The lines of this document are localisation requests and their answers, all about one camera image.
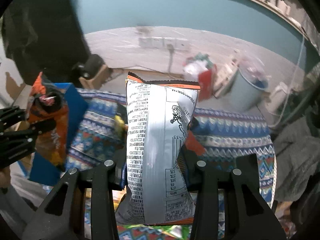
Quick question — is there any orange black snack bag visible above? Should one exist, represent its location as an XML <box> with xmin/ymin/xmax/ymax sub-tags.
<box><xmin>25</xmin><ymin>72</ymin><xmax>68</xmax><ymax>171</ymax></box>

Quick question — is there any silver white snack bag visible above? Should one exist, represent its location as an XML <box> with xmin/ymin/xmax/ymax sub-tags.
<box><xmin>116</xmin><ymin>73</ymin><xmax>200</xmax><ymax>225</ymax></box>

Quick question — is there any blue cardboard storage box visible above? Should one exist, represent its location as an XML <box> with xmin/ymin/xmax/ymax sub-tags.
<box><xmin>18</xmin><ymin>81</ymin><xmax>88</xmax><ymax>186</ymax></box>

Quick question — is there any blue patterned table cloth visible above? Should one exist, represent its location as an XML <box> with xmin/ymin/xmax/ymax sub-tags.
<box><xmin>65</xmin><ymin>87</ymin><xmax>277</xmax><ymax>240</ymax></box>

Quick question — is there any grey cloth pile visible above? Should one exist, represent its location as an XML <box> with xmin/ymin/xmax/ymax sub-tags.
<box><xmin>273</xmin><ymin>115</ymin><xmax>319</xmax><ymax>202</ymax></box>

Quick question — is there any black hanging cloth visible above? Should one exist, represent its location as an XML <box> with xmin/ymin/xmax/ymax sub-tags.
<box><xmin>2</xmin><ymin>0</ymin><xmax>91</xmax><ymax>85</ymax></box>

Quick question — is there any black cylinder device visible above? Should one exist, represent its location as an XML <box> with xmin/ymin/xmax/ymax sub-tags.
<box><xmin>81</xmin><ymin>54</ymin><xmax>105</xmax><ymax>80</ymax></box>

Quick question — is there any light blue trash bin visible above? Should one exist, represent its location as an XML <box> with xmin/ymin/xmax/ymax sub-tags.
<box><xmin>228</xmin><ymin>63</ymin><xmax>268</xmax><ymax>112</ymax></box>

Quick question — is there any white flat boxes stack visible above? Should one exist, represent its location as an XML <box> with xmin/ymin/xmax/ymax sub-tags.
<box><xmin>213</xmin><ymin>55</ymin><xmax>239</xmax><ymax>99</ymax></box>

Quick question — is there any red white paper bag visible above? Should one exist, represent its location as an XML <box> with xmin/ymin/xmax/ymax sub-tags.
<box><xmin>183</xmin><ymin>53</ymin><xmax>217</xmax><ymax>101</ymax></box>

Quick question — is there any white wall socket strip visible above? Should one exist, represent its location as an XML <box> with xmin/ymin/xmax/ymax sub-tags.
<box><xmin>138</xmin><ymin>36</ymin><xmax>191</xmax><ymax>51</ymax></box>

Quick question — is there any grey power cable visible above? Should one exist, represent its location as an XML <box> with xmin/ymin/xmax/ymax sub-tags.
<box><xmin>166</xmin><ymin>43</ymin><xmax>186</xmax><ymax>80</ymax></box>

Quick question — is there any wooden wall shelf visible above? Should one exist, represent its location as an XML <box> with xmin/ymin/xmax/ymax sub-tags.
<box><xmin>249</xmin><ymin>0</ymin><xmax>310</xmax><ymax>41</ymax></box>

